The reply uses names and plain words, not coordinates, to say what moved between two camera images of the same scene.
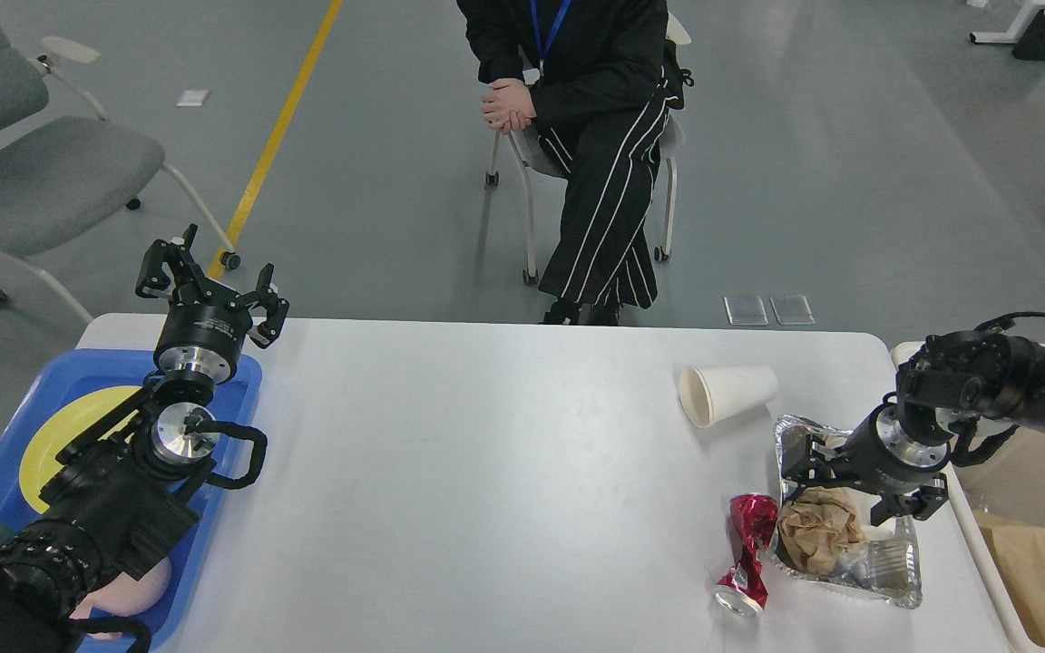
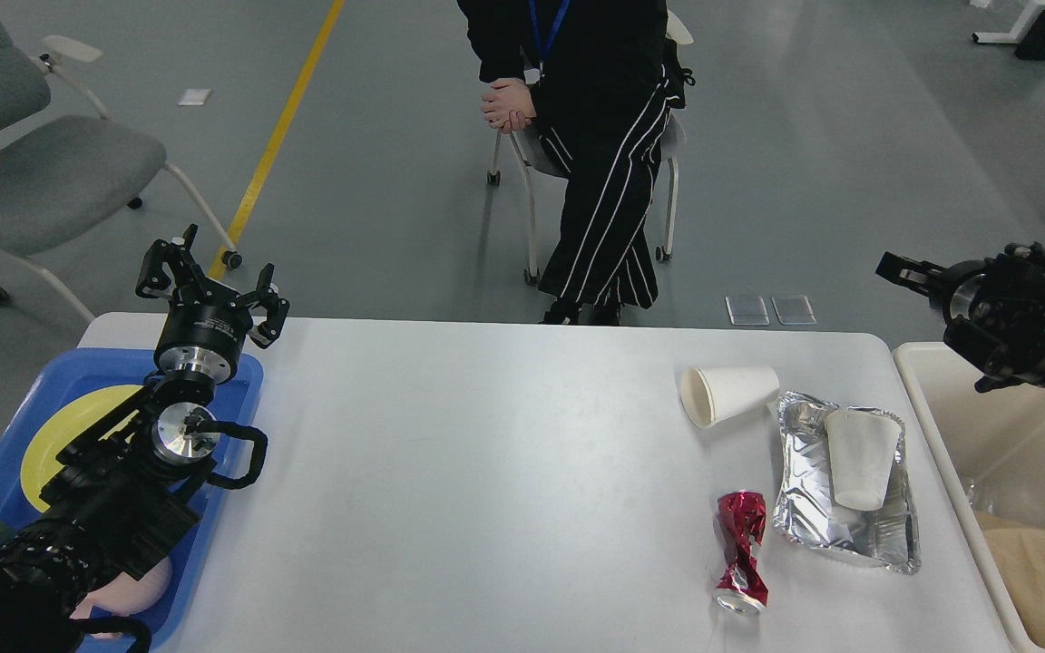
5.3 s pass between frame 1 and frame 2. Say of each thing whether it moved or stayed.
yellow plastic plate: stayed
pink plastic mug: stayed
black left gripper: stayed
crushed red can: stayed
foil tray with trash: moved
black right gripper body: moved
